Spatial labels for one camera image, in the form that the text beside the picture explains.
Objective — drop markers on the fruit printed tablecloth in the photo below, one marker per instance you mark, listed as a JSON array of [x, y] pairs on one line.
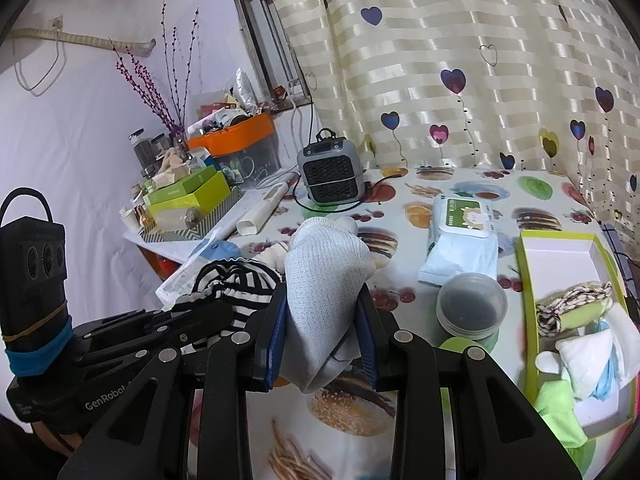
[[350, 425]]

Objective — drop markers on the grey portable heater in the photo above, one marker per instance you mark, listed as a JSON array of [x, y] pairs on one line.
[[330, 170]]

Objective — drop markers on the beige rolled cloth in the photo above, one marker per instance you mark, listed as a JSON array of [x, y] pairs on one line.
[[272, 257]]

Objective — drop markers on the blue white tissue pack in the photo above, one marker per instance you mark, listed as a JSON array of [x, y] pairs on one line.
[[210, 252]]

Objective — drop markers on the round plastic lid container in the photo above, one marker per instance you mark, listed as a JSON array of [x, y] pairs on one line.
[[472, 305]]

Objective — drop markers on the green edged white box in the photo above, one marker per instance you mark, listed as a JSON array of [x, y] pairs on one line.
[[560, 260]]

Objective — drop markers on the grey sock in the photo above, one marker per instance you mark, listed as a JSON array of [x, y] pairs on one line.
[[320, 285]]

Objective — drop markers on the window frame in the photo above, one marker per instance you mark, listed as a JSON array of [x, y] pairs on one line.
[[270, 35]]

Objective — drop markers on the beige wrapped wall pipe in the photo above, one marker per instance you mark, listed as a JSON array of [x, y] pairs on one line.
[[85, 40]]

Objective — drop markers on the white towel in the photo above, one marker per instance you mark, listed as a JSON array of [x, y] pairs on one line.
[[625, 345]]

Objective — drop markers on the purple decorative branches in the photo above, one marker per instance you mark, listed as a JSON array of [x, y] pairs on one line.
[[170, 85]]

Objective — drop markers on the light blue tissue pack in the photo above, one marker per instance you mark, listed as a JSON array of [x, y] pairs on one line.
[[460, 262]]

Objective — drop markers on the striped curtain with hearts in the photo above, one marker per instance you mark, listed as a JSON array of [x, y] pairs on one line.
[[450, 35]]

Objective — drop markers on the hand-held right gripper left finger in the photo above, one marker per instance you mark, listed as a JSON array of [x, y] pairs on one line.
[[272, 337]]

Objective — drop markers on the wet wipes pack green label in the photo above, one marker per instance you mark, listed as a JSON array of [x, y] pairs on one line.
[[462, 217]]

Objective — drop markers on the glass jar with lid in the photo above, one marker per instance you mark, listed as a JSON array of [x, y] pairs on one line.
[[160, 146], [140, 152]]

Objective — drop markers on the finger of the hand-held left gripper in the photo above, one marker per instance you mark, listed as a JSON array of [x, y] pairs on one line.
[[200, 322], [130, 322]]

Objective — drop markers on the black white striped sock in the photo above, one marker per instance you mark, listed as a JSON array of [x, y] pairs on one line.
[[225, 280]]

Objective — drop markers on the lime green cloth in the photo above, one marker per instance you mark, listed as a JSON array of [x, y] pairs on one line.
[[557, 415]]

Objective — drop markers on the dark plaid cloth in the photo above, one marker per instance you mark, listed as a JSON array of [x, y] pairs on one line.
[[622, 255]]

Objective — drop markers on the clear plastic container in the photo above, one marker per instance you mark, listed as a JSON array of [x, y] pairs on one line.
[[252, 162]]

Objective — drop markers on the orange storage box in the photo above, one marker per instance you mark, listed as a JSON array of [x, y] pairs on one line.
[[235, 140]]

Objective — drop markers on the pile of clutter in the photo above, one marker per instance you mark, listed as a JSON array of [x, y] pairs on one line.
[[225, 110]]

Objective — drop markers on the green patterned towel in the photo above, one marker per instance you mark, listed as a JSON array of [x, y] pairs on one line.
[[575, 312]]

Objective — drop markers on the red object under shelf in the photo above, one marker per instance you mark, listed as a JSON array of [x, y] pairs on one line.
[[159, 265]]

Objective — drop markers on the lime green cardboard box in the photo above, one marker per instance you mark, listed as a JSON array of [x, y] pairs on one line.
[[210, 195]]

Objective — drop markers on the chevron patterned tray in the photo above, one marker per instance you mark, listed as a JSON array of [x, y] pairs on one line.
[[215, 220]]

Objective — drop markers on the mint white cloth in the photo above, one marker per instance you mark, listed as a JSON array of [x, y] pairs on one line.
[[587, 360]]

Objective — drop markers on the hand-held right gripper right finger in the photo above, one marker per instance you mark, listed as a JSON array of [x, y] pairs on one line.
[[367, 337]]

